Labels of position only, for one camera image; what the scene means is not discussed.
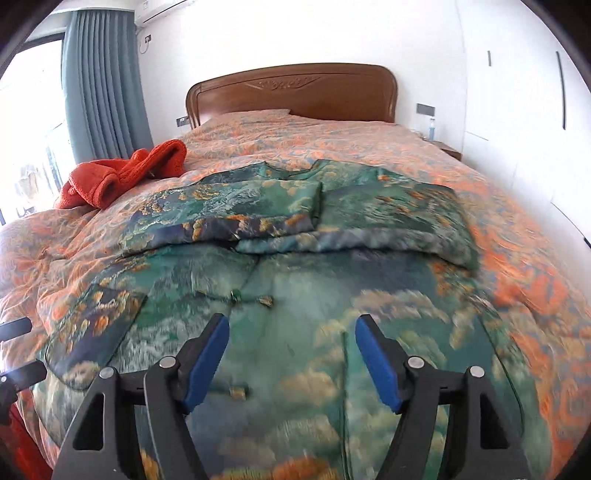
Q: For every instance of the wooden nightstand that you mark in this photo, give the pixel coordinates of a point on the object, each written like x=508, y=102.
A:
x=442, y=146

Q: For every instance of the white wardrobe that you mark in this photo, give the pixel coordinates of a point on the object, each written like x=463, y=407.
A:
x=528, y=102

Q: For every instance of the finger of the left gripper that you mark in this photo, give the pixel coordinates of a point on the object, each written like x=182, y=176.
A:
x=15, y=328
x=24, y=376

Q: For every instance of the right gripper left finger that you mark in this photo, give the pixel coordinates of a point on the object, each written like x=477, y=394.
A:
x=102, y=440

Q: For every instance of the orange fleece garment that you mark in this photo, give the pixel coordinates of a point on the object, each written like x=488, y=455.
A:
x=99, y=183

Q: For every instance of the grey wall switch panel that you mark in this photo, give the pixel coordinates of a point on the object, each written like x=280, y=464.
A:
x=427, y=110

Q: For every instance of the brown wooden headboard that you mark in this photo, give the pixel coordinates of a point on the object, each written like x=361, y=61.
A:
x=323, y=91

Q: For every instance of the small bottle on nightstand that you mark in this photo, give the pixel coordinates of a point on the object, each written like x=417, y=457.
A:
x=432, y=128

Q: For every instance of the orange floral bed quilt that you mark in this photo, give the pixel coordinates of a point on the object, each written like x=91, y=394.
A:
x=49, y=258

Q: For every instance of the green patterned silk garment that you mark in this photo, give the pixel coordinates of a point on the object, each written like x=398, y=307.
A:
x=293, y=258

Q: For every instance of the blue-grey curtain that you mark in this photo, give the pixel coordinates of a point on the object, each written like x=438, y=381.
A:
x=104, y=105

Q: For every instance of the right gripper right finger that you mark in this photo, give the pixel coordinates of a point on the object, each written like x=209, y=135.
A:
x=479, y=441

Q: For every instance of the white air conditioner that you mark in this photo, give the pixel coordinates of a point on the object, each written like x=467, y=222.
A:
x=147, y=11

